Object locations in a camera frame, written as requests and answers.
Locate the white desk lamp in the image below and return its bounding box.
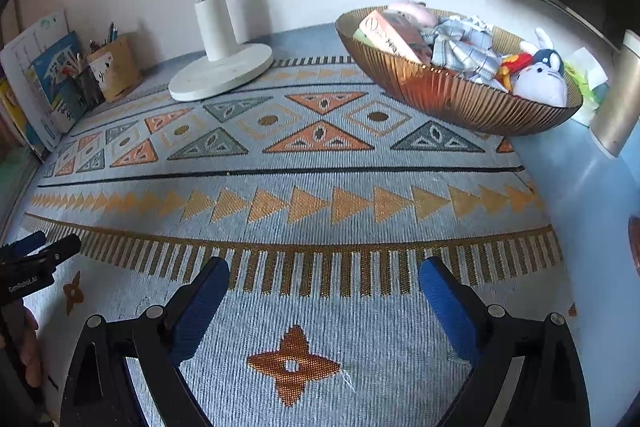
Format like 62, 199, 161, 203
168, 0, 273, 102

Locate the blue checked cloth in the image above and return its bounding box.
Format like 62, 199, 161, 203
422, 16, 506, 84

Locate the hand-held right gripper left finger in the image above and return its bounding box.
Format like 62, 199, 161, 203
60, 257, 231, 427

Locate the cardboard pen holder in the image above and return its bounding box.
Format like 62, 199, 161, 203
87, 32, 143, 104

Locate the white booklet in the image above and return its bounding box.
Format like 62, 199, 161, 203
0, 11, 69, 152

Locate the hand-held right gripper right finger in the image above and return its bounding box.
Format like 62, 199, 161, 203
419, 256, 591, 427

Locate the patterned woven table mat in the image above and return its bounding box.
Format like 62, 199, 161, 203
20, 24, 576, 427

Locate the person's left hand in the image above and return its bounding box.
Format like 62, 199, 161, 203
10, 302, 43, 388

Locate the white and blue plush rabbit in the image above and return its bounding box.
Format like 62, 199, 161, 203
510, 27, 571, 108

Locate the yellow book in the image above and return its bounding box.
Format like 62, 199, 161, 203
0, 77, 28, 150

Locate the pink plush toy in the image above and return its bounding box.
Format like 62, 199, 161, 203
387, 0, 441, 28

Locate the brown round coaster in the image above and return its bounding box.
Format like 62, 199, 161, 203
627, 216, 640, 278

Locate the green tissue pack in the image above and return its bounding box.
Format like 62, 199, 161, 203
565, 48, 610, 125

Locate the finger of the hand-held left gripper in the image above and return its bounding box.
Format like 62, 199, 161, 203
27, 234, 82, 268
0, 231, 46, 260

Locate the red and yellow toy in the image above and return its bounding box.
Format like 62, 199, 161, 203
497, 52, 533, 92

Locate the orange box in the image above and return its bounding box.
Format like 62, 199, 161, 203
352, 9, 433, 65

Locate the gold thermos flask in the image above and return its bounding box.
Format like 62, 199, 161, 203
590, 29, 640, 158

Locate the amber ribbed glass bowl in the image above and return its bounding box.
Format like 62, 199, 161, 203
335, 7, 584, 136

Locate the dark pen holder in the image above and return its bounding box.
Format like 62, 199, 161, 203
71, 68, 107, 110

